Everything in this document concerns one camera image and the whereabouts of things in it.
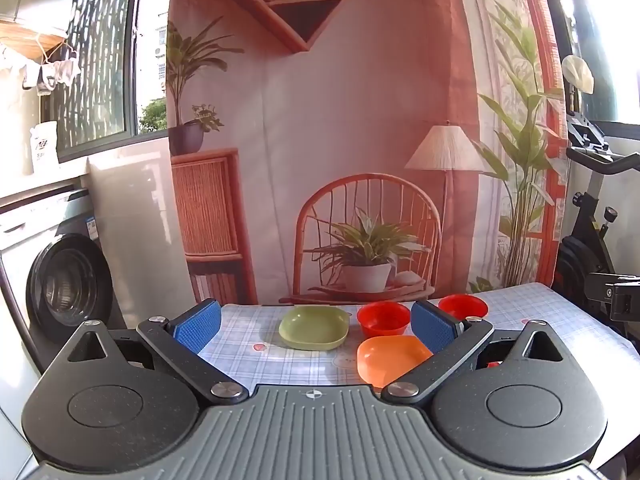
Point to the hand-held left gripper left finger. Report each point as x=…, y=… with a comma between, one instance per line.
x=197, y=327

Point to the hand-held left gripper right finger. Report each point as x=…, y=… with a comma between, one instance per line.
x=434, y=330

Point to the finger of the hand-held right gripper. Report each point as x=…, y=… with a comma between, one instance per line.
x=602, y=290

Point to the orange square plate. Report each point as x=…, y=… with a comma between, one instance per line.
x=387, y=360

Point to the green square plate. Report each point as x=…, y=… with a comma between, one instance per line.
x=312, y=329

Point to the black exercise bike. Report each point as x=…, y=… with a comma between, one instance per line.
x=590, y=200

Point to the blue plaid tablecloth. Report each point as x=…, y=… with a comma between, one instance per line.
x=280, y=366

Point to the grey washing machine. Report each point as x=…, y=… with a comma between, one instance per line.
x=60, y=280

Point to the white round object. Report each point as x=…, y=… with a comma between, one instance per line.
x=577, y=74

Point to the white detergent bag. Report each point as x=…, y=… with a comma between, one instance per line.
x=44, y=147

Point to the printed room backdrop cloth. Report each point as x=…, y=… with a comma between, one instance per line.
x=320, y=120

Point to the hanging laundry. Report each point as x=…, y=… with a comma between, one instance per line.
x=52, y=75

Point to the window with metal grille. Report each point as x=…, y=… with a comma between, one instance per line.
x=105, y=50

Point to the woven bamboo tray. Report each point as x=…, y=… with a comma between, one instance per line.
x=30, y=37

